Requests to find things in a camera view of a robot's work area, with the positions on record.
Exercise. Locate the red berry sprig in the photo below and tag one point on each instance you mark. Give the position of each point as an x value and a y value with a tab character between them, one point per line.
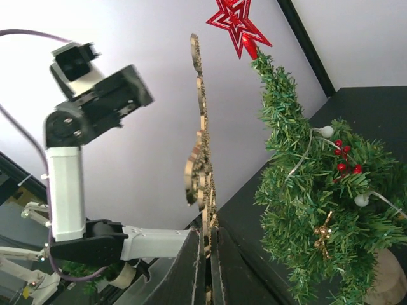
345	167

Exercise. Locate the gold glitter cutout ornament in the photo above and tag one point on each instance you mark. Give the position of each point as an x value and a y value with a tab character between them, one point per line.
198	172

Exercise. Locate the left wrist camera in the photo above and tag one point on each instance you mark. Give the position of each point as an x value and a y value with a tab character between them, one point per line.
73	70

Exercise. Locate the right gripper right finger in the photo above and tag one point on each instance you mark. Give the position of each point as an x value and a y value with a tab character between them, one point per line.
232	280

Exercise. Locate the red star ornament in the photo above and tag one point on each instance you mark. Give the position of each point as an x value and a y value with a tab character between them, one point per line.
233	17

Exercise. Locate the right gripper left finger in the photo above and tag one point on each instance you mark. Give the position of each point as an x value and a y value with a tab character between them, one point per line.
181	281

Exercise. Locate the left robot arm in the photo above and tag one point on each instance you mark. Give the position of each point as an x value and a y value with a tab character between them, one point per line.
74	123

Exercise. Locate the small green christmas tree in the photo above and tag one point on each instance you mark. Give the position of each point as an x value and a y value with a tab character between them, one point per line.
298	191

